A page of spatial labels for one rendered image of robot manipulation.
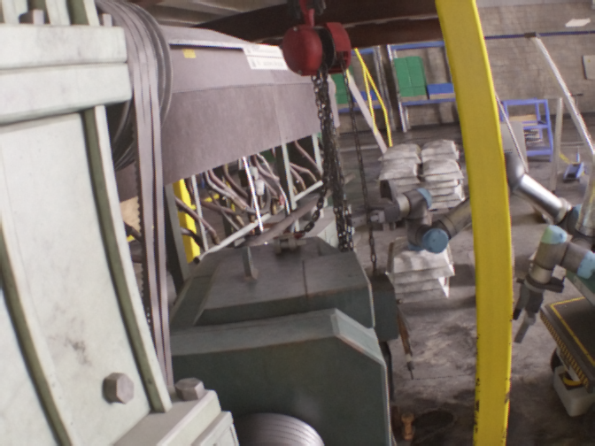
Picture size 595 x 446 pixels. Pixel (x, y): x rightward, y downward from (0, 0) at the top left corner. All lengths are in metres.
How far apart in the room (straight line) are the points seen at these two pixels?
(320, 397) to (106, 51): 0.64
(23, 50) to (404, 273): 3.04
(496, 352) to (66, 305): 1.12
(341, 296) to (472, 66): 0.61
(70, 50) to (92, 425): 0.41
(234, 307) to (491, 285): 0.65
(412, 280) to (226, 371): 2.52
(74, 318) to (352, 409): 0.54
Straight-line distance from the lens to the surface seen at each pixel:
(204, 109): 1.96
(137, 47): 0.74
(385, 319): 1.34
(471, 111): 1.31
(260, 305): 1.03
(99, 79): 0.64
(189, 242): 4.69
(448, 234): 1.77
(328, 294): 1.03
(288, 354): 0.93
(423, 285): 3.40
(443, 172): 5.14
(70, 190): 0.62
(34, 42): 0.57
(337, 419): 0.99
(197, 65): 2.01
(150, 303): 0.77
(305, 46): 1.53
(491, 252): 1.37
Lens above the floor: 1.19
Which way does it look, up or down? 10 degrees down
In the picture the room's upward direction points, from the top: 9 degrees counter-clockwise
